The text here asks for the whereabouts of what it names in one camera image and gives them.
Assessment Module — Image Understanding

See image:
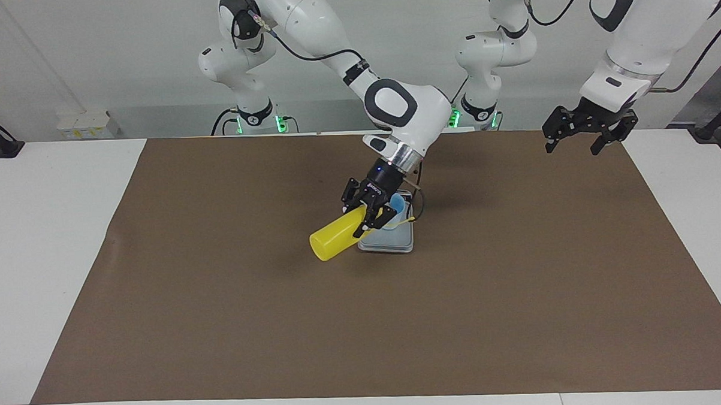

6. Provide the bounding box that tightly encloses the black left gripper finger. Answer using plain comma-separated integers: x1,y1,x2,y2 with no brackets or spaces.
541,104,581,153
590,111,640,155

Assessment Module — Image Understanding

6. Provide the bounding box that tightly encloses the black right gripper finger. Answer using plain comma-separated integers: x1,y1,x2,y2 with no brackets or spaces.
340,177,369,213
352,205,398,238

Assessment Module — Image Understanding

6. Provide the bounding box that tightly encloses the light blue plastic cup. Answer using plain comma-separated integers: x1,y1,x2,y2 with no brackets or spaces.
384,192,411,229

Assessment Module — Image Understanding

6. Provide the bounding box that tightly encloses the yellow squeeze bottle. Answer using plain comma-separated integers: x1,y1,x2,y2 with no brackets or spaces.
308,202,417,262

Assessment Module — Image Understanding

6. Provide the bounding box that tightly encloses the silver digital kitchen scale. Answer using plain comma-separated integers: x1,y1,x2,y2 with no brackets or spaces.
355,187,415,255

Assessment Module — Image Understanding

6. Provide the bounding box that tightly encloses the brown table mat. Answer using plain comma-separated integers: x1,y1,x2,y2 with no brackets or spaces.
22,118,721,405

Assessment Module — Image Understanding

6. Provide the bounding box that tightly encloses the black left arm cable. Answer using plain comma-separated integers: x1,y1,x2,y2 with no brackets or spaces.
518,0,721,95

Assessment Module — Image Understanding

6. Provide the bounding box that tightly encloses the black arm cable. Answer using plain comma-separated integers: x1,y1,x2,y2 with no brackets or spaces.
246,3,425,226
518,0,721,95

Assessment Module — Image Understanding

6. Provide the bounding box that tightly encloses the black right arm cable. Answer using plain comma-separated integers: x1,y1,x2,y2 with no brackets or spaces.
246,3,425,226

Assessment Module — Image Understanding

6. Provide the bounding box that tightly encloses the black base power cable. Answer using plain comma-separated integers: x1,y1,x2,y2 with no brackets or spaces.
210,107,242,137

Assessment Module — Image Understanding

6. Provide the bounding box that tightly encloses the white wall socket box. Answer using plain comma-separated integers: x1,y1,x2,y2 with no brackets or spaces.
56,109,120,141

